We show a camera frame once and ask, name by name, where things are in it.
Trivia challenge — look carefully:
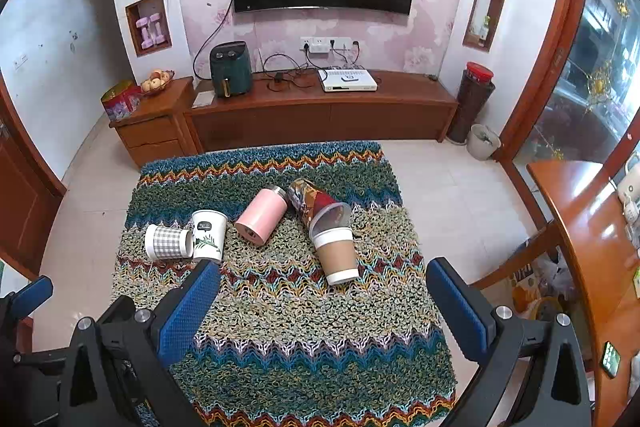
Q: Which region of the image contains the red printed tin box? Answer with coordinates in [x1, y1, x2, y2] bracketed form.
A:
[100, 80, 144, 122]

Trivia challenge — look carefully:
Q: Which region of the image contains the wood framed glass door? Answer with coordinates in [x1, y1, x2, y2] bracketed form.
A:
[499, 0, 640, 230]

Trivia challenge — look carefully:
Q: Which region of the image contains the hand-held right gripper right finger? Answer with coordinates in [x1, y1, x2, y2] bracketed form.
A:
[425, 257, 594, 427]

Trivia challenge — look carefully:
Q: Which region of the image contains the yellow printed bag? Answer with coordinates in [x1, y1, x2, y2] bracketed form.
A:
[509, 266, 539, 314]

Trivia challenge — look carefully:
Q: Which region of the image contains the small wooden drawer cabinet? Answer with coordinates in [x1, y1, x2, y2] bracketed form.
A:
[108, 76, 199, 171]

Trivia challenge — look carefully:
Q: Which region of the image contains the tangle of black cables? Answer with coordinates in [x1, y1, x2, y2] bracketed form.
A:
[262, 51, 322, 91]

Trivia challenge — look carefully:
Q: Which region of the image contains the white waste bin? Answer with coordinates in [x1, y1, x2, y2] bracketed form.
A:
[467, 123, 502, 162]

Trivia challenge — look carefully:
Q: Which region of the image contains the white kettle appliance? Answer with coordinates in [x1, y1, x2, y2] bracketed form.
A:
[615, 156, 640, 224]

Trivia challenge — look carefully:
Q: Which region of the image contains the multicolour zigzag woven rug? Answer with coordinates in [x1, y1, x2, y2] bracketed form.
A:
[110, 140, 459, 427]

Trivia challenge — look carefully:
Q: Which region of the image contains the dark green air fryer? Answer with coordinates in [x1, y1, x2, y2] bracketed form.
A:
[208, 40, 254, 99]

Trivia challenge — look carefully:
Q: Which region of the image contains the glossy wooden table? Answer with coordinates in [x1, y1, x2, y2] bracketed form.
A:
[525, 159, 640, 427]

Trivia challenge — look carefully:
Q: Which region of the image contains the white leaf print cup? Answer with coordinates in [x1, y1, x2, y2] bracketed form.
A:
[190, 209, 229, 264]

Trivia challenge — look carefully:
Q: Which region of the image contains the checked grey cup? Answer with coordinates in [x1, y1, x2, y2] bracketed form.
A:
[144, 224, 195, 262]

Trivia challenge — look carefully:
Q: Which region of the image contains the long wooden television cabinet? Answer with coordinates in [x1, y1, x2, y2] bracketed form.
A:
[182, 69, 460, 154]

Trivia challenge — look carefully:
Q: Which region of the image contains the white set-top box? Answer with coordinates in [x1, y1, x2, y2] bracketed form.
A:
[317, 67, 379, 93]

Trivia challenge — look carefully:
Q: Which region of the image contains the pink steel tumbler cup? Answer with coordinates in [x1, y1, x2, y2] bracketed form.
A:
[233, 185, 290, 248]

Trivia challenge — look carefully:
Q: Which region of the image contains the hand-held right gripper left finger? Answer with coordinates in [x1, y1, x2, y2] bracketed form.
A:
[57, 259, 222, 427]

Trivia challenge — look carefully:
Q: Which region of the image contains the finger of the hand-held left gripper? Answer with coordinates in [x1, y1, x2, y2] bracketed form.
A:
[10, 275, 55, 319]

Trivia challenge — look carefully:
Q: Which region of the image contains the black smartphone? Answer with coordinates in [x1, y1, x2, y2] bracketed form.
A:
[599, 340, 622, 379]

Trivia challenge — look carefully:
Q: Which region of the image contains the bowl of fruit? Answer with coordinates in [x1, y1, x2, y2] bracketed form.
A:
[139, 68, 175, 97]

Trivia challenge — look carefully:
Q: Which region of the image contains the brown wooden door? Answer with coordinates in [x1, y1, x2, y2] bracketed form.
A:
[0, 76, 69, 281]

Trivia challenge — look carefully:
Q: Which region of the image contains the pink dumbbell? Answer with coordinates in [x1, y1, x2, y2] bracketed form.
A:
[149, 14, 169, 44]
[135, 17, 154, 50]

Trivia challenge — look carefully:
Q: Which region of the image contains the white plastic bag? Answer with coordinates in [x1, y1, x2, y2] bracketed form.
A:
[534, 251, 572, 299]

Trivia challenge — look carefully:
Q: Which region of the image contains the tall black container red lid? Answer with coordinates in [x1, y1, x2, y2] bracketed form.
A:
[446, 61, 496, 144]

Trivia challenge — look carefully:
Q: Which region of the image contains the black television cable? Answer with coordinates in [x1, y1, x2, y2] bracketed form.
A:
[192, 0, 236, 78]

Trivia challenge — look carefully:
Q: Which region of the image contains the colourful patterned cup clear lid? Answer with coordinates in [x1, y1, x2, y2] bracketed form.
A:
[287, 177, 354, 243]

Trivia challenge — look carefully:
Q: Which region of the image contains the brown paper cup white lid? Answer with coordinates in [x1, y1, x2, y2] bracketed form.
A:
[312, 228, 361, 286]

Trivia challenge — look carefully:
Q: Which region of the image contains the white wall socket strip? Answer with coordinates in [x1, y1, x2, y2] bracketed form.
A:
[299, 35, 354, 56]

